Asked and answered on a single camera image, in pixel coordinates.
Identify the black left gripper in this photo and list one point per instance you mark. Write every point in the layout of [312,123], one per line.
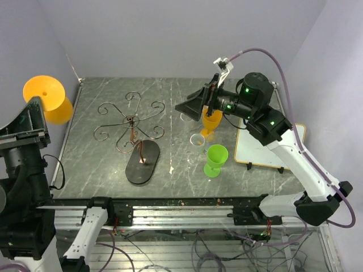
[28,127]

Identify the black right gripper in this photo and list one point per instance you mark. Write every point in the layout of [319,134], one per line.
[193,106]

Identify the clear wine glass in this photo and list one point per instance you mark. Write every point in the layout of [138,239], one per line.
[188,123]
[213,138]
[196,149]

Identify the orange plastic wine glass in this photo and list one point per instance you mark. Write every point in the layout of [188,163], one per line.
[210,122]

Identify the green plastic wine glass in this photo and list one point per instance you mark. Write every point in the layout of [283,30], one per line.
[216,156]

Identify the clear wine glass front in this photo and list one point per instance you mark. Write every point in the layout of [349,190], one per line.
[213,138]

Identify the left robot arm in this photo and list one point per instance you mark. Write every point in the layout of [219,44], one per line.
[28,233]

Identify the metal wine glass rack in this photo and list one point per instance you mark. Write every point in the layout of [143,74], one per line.
[144,151]

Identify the small whiteboard yellow frame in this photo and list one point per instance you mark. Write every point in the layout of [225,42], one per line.
[255,150]

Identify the aluminium rail front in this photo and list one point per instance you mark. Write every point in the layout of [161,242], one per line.
[176,213]

